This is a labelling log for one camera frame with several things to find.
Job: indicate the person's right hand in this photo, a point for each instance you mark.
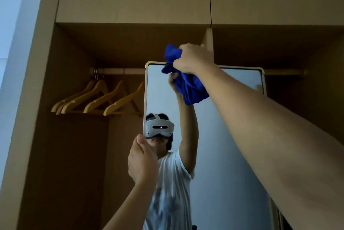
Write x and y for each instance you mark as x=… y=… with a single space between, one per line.
x=192 y=59

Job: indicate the blue microfibre cloth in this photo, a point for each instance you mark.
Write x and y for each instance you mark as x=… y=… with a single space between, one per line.
x=192 y=87

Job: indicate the person's left forearm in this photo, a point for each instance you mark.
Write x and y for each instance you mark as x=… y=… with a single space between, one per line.
x=129 y=211

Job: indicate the tall framed mirror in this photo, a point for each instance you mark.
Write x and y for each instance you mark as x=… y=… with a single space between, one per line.
x=236 y=170

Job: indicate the wooden clothes rod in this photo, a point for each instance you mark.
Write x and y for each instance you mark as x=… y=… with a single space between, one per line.
x=118 y=71

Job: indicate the person's left hand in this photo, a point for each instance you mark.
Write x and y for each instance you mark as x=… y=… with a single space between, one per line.
x=142 y=162

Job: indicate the person's right forearm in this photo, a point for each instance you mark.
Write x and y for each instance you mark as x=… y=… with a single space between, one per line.
x=274 y=135

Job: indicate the light wooden wardrobe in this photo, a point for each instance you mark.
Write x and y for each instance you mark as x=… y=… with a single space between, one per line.
x=67 y=157

